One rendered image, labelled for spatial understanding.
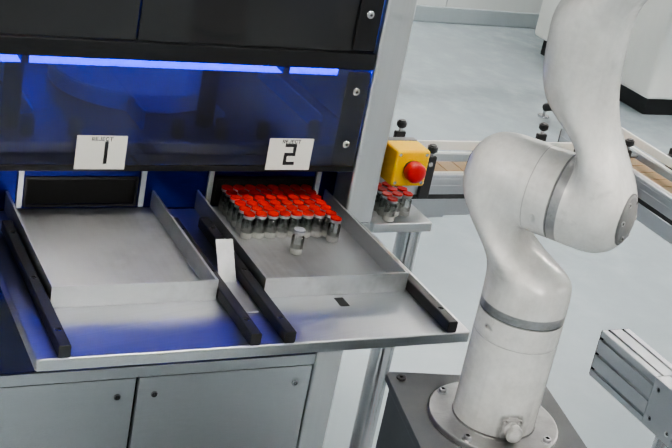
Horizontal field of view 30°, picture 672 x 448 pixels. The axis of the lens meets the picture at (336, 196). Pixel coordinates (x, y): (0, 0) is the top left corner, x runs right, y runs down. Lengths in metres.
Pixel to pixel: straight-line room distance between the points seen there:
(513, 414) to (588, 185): 0.36
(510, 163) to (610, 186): 0.14
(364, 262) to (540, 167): 0.61
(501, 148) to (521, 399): 0.35
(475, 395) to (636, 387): 1.16
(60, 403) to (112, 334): 0.49
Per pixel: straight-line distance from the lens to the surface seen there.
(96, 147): 2.09
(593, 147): 1.60
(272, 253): 2.15
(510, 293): 1.70
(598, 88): 1.59
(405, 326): 2.01
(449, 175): 2.53
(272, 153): 2.20
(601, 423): 3.72
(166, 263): 2.06
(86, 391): 2.31
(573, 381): 3.89
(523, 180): 1.65
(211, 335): 1.87
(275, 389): 2.45
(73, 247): 2.07
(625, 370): 2.90
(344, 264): 2.16
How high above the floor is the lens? 1.79
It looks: 22 degrees down
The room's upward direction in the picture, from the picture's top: 11 degrees clockwise
